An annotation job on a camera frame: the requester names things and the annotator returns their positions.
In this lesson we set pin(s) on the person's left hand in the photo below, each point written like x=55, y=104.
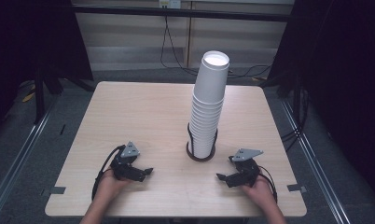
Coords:
x=109, y=188

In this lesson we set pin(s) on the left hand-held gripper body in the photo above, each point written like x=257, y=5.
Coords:
x=125, y=165

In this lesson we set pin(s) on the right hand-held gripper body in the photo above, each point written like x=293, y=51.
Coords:
x=247, y=169

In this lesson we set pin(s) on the person's right hand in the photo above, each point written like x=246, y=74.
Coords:
x=260, y=193

